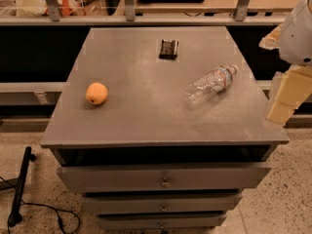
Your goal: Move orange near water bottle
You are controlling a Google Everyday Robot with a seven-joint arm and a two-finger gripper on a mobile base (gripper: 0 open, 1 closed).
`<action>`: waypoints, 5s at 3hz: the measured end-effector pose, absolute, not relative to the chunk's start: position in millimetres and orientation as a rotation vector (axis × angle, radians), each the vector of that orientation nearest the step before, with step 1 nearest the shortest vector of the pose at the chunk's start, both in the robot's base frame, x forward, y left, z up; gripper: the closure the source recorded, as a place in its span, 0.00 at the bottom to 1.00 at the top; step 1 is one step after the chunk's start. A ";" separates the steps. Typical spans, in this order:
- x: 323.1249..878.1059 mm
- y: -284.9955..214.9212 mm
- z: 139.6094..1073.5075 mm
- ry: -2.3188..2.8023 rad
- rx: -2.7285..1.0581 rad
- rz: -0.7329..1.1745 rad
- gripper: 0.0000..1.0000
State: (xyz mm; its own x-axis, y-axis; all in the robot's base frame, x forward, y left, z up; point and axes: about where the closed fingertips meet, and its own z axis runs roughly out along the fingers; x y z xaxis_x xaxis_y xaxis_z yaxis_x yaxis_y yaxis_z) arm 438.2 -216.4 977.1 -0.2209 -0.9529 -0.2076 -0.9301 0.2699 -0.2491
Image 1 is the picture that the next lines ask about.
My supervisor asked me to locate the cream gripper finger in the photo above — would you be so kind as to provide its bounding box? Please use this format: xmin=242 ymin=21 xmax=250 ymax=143
xmin=259 ymin=25 xmax=282 ymax=50
xmin=266 ymin=65 xmax=312 ymax=126

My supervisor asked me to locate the orange fruit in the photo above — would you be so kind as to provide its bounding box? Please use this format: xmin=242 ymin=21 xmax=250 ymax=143
xmin=86 ymin=83 xmax=108 ymax=105

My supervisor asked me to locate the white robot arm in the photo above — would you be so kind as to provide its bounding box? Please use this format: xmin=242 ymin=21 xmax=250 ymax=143
xmin=259 ymin=0 xmax=312 ymax=126

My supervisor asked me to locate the clear plastic water bottle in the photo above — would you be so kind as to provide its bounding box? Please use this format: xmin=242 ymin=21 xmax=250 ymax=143
xmin=185 ymin=64 xmax=238 ymax=104

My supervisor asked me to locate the black snack packet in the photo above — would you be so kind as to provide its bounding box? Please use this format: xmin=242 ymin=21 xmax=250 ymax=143
xmin=159 ymin=39 xmax=178 ymax=59

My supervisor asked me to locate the grey metal drawer cabinet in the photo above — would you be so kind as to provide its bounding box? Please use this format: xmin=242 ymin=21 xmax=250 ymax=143
xmin=41 ymin=26 xmax=288 ymax=220

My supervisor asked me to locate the bottom grey drawer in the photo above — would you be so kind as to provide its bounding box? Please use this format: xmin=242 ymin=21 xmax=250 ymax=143
xmin=97 ymin=214 xmax=226 ymax=230

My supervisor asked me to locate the grey drawer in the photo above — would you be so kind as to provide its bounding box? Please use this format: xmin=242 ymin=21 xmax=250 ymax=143
xmin=58 ymin=163 xmax=270 ymax=193
xmin=97 ymin=214 xmax=226 ymax=230
xmin=83 ymin=193 xmax=242 ymax=215

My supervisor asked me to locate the middle grey drawer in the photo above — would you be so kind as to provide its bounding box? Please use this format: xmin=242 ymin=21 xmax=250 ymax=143
xmin=83 ymin=193 xmax=242 ymax=215

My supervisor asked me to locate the grey metal railing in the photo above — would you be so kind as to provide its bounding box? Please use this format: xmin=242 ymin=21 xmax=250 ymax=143
xmin=0 ymin=0 xmax=299 ymax=26

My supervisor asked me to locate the top grey drawer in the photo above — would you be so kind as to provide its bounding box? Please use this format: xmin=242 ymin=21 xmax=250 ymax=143
xmin=58 ymin=163 xmax=270 ymax=193

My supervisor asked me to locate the black stand leg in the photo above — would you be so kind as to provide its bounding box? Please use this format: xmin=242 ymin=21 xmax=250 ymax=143
xmin=7 ymin=146 xmax=36 ymax=227

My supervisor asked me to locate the black floor cable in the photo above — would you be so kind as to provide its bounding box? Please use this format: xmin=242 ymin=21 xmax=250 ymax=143
xmin=0 ymin=175 xmax=82 ymax=234

